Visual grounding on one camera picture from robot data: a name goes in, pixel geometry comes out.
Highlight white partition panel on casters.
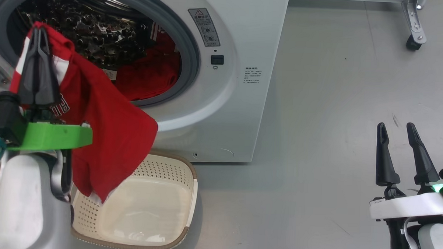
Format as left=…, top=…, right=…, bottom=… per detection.
left=288, top=0, right=429, bottom=51

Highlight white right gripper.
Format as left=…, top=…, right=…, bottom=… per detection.
left=369, top=121, right=443, bottom=223

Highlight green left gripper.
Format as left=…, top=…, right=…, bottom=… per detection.
left=6, top=25, right=97, bottom=154

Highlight white front-load washing machine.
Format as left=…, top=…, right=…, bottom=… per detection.
left=0, top=0, right=290, bottom=166

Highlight cream perforated basket brown rim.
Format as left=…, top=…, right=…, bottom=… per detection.
left=70, top=148, right=200, bottom=249

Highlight red clothes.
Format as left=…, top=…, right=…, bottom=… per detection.
left=6, top=18, right=183, bottom=207

